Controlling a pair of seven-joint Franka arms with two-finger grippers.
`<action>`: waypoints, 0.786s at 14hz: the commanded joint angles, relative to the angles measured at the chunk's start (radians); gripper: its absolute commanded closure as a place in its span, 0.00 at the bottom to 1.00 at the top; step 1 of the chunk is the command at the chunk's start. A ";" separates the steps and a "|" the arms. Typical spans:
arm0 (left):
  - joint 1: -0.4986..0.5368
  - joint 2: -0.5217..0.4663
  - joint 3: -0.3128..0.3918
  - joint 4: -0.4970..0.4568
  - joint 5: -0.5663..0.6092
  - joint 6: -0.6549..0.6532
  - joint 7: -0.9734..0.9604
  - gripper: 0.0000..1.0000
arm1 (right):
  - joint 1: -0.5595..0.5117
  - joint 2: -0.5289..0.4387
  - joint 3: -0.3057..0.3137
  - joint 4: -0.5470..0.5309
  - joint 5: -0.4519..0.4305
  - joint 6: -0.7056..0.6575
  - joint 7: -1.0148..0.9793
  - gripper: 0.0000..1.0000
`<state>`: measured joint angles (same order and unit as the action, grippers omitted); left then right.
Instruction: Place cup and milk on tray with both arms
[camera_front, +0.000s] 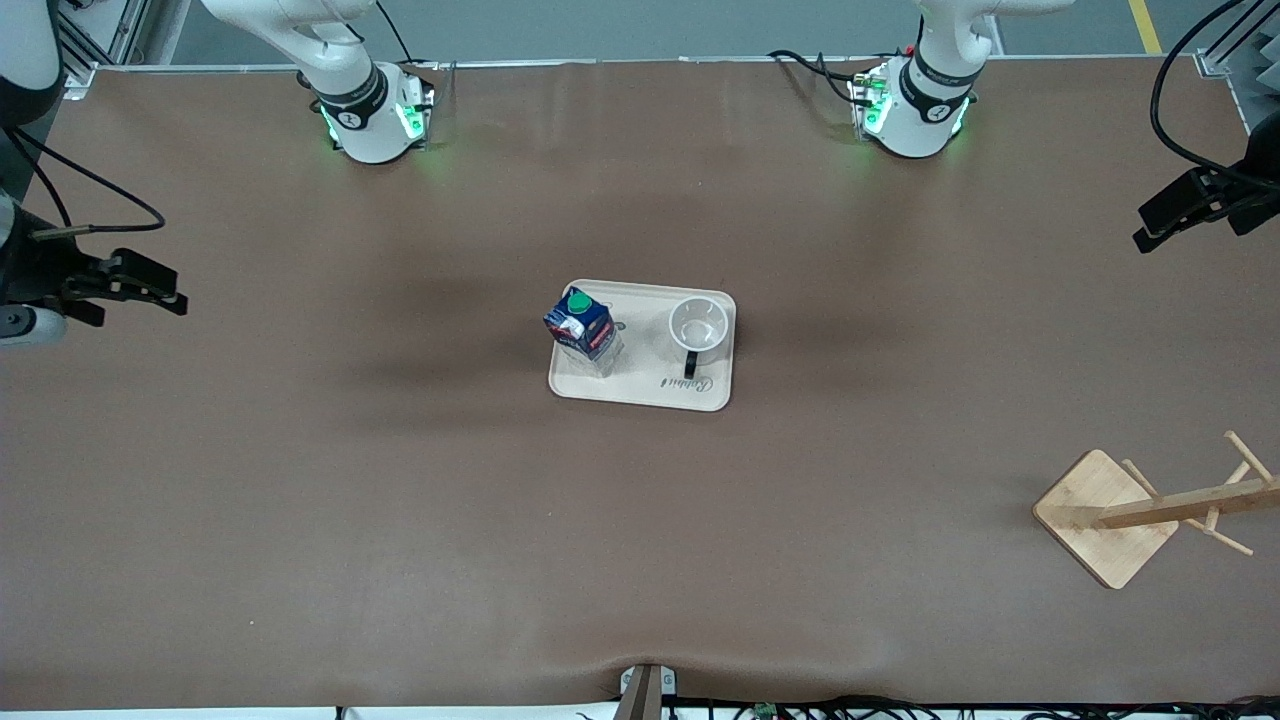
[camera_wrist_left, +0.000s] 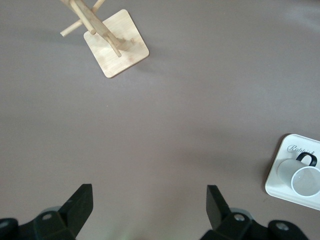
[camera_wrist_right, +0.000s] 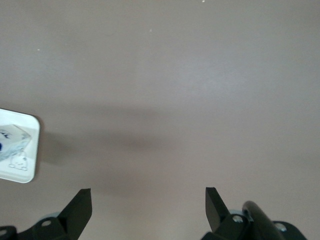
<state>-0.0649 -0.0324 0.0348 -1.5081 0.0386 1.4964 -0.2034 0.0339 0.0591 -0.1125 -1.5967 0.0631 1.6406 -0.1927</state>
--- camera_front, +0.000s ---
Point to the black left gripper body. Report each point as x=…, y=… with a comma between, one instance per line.
x=1254, y=199

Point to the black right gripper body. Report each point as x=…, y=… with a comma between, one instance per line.
x=33, y=273

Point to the blue milk carton green cap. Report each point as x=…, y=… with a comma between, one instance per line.
x=590, y=330

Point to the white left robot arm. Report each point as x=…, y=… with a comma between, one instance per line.
x=920, y=110

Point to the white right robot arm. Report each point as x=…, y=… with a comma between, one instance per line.
x=365, y=120

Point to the white rabbit print tray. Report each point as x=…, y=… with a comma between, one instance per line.
x=650, y=388

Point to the bamboo mug tree stand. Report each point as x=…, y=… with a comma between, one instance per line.
x=1100, y=520

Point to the brown table cover mat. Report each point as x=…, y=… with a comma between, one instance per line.
x=640, y=550

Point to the aluminium frame profile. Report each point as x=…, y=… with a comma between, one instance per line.
x=1255, y=95
x=110, y=30

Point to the grey metal camera bracket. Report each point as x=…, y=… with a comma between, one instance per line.
x=645, y=695

